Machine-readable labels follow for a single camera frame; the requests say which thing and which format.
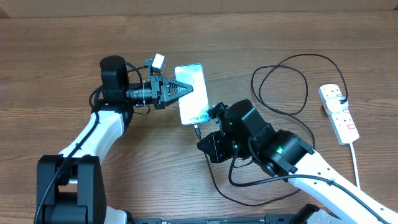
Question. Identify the white USB charger plug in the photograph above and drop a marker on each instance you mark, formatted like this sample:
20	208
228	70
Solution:
335	104

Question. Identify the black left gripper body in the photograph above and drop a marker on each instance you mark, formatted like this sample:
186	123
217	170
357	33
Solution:
148	93

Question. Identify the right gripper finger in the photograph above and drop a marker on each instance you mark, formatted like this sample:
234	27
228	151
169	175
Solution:
211	145
217	111

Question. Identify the blue Samsung Galaxy smartphone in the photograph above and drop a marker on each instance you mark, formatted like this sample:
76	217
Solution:
193	106

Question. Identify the white power strip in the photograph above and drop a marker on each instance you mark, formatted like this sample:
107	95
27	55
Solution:
342	123

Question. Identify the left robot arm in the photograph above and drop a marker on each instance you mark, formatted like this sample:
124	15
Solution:
70	187

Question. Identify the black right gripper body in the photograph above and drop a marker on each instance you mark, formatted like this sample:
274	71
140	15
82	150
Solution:
245	148

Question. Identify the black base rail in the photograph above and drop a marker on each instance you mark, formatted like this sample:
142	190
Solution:
309	214

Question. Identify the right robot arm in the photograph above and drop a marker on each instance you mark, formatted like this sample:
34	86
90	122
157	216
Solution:
283	155

